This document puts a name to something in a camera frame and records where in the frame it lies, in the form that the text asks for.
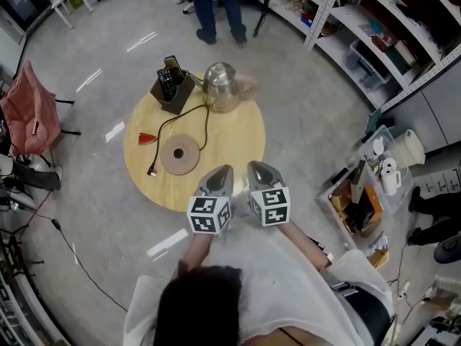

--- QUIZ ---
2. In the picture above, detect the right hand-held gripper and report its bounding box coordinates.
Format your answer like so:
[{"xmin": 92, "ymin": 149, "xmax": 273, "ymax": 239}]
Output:
[{"xmin": 246, "ymin": 161, "xmax": 291, "ymax": 227}]

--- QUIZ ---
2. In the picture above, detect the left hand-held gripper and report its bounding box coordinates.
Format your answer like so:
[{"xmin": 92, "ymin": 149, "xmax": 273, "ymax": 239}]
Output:
[{"xmin": 186, "ymin": 165, "xmax": 235, "ymax": 236}]

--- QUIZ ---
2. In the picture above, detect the stainless steel kettle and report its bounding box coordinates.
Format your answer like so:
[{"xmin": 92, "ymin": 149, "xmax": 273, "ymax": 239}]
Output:
[{"xmin": 186, "ymin": 62, "xmax": 259, "ymax": 114}]

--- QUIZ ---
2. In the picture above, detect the person's right forearm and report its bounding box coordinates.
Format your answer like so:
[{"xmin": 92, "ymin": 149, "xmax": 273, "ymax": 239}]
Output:
[{"xmin": 277, "ymin": 220, "xmax": 332, "ymax": 270}]

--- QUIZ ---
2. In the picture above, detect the person's left forearm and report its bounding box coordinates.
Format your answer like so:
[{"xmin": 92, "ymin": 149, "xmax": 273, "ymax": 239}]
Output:
[{"xmin": 178, "ymin": 233, "xmax": 217, "ymax": 270}]

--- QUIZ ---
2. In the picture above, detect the white plastic jug with handle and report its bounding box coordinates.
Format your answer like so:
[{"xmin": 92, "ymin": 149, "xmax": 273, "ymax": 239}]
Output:
[{"xmin": 380, "ymin": 156, "xmax": 403, "ymax": 197}]

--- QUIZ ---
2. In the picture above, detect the round wooden table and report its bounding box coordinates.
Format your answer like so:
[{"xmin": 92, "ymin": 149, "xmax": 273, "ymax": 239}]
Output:
[{"xmin": 122, "ymin": 71, "xmax": 267, "ymax": 213}]

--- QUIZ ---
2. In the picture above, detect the clear bin of brown boxes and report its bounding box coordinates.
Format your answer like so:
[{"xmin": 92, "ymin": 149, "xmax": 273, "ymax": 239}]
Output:
[{"xmin": 315, "ymin": 173, "xmax": 388, "ymax": 252}]

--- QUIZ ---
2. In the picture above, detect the brown remote holder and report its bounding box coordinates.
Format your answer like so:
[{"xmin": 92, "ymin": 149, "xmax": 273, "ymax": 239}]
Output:
[{"xmin": 150, "ymin": 68, "xmax": 195, "ymax": 115}]

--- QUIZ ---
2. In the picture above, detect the black remote control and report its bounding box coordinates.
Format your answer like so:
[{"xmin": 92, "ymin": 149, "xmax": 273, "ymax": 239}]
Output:
[{"xmin": 156, "ymin": 68, "xmax": 177, "ymax": 102}]

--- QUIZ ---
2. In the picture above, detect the person's white shirt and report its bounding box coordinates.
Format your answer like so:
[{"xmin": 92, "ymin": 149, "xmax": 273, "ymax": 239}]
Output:
[{"xmin": 124, "ymin": 225, "xmax": 393, "ymax": 346}]

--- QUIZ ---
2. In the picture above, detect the teal notebook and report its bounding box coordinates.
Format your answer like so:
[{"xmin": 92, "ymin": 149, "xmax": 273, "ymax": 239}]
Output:
[{"xmin": 365, "ymin": 108, "xmax": 385, "ymax": 131}]

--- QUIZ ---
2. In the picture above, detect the gold smartphone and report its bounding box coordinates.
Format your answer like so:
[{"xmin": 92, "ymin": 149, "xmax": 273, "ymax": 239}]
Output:
[{"xmin": 164, "ymin": 55, "xmax": 184, "ymax": 85}]

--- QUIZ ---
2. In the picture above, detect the white plastic basket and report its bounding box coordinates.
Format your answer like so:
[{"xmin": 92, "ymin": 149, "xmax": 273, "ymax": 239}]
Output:
[{"xmin": 363, "ymin": 234, "xmax": 390, "ymax": 270}]

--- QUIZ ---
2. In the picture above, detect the cream plastic bucket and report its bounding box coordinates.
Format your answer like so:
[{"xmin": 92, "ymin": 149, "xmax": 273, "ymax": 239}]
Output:
[{"xmin": 394, "ymin": 128, "xmax": 426, "ymax": 169}]

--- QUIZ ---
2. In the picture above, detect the clear lidded storage box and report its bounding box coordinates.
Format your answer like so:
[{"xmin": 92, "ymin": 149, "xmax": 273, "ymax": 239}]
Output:
[{"xmin": 347, "ymin": 40, "xmax": 392, "ymax": 93}]

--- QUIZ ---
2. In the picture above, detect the black tripod stand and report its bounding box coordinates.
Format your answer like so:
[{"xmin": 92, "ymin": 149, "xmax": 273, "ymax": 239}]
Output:
[{"xmin": 251, "ymin": 0, "xmax": 274, "ymax": 38}]

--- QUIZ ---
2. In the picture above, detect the white drawer cabinet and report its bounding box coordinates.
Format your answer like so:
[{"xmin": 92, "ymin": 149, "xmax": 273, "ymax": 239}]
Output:
[{"xmin": 413, "ymin": 167, "xmax": 461, "ymax": 198}]

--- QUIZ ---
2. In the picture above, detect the white metal shelf unit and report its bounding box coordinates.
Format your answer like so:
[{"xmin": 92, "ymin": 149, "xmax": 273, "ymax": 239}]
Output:
[{"xmin": 269, "ymin": 0, "xmax": 461, "ymax": 113}]

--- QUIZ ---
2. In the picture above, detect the grey metal cabinet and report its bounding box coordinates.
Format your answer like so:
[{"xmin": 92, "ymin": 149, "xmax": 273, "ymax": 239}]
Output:
[{"xmin": 385, "ymin": 77, "xmax": 461, "ymax": 154}]

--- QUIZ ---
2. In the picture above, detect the grey oval shell device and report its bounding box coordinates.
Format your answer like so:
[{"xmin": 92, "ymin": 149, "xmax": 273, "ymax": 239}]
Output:
[{"xmin": 434, "ymin": 231, "xmax": 461, "ymax": 265}]

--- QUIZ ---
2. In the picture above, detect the pink folding chair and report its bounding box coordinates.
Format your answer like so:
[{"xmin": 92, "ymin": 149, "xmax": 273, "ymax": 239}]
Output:
[{"xmin": 0, "ymin": 61, "xmax": 82, "ymax": 169}]

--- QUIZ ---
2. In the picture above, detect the black double door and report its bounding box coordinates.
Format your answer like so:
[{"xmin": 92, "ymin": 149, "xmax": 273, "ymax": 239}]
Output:
[{"xmin": 0, "ymin": 0, "xmax": 55, "ymax": 32}]

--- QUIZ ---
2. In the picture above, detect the black power cord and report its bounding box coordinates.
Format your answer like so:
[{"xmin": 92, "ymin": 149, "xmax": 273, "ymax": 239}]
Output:
[{"xmin": 146, "ymin": 102, "xmax": 211, "ymax": 177}]

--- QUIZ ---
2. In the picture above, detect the black floor cable with adapter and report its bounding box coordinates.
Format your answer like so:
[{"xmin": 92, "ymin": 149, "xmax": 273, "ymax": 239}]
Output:
[{"xmin": 21, "ymin": 207, "xmax": 129, "ymax": 313}]

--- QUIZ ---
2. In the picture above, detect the black bag with strap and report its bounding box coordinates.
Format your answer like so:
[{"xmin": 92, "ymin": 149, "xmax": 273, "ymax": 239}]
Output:
[{"xmin": 331, "ymin": 281, "xmax": 397, "ymax": 346}]

